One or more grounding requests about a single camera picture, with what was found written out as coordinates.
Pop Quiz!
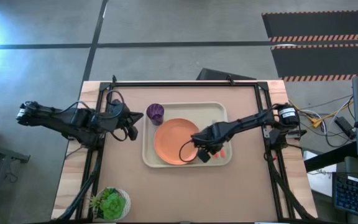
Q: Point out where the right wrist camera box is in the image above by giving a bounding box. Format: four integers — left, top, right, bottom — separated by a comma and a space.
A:
197, 149, 212, 164

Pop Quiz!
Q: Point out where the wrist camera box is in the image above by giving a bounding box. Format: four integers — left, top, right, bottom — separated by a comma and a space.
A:
127, 125, 139, 142
197, 149, 212, 164

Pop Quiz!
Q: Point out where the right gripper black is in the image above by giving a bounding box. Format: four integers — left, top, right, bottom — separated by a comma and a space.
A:
191, 121, 234, 150

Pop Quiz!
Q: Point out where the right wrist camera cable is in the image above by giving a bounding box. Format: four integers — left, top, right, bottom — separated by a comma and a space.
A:
178, 139, 200, 164

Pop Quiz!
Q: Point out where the white cable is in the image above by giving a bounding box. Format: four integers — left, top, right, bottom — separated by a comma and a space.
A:
303, 96, 354, 134

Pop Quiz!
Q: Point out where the orange plastic plate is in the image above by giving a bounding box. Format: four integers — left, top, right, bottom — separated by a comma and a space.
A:
153, 118, 201, 166

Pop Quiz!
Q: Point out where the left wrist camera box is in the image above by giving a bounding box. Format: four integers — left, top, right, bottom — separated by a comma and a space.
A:
127, 125, 139, 142

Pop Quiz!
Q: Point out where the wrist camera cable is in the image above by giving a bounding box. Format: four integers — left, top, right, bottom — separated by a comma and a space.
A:
109, 124, 130, 142
178, 139, 200, 164

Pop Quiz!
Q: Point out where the yellow cable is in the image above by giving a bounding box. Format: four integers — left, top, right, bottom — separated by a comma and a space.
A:
289, 99, 354, 129

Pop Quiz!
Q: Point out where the white box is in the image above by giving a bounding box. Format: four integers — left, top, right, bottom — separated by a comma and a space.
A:
303, 151, 338, 197

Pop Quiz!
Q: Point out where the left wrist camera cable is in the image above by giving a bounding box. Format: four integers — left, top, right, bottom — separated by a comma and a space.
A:
109, 124, 130, 142

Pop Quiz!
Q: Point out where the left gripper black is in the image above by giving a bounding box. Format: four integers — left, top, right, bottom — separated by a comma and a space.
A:
104, 101, 144, 133

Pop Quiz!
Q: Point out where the purple faceted cup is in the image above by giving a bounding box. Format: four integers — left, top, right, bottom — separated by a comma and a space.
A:
145, 103, 165, 126

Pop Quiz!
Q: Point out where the beige plastic tray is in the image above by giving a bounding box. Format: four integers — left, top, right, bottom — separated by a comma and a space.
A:
141, 101, 233, 169

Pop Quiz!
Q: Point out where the black power adapter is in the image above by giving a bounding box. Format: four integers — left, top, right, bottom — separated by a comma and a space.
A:
334, 116, 356, 135

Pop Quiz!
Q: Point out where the black computer desk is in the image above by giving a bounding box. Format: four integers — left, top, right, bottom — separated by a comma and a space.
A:
303, 141, 358, 224

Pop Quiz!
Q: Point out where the black angular flat panel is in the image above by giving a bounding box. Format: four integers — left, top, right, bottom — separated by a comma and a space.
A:
196, 67, 257, 81

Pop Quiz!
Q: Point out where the black computer keyboard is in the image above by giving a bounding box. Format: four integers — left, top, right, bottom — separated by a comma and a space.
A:
332, 172, 358, 222

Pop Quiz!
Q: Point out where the succulent in white patterned pot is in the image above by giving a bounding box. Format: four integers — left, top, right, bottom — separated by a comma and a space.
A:
88, 186, 132, 222

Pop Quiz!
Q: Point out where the grey metal table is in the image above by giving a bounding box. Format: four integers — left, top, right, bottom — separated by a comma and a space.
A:
0, 139, 30, 218

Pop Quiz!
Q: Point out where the black mat orange striped edge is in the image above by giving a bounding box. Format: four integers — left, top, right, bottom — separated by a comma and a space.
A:
270, 43, 358, 82
261, 9, 358, 43

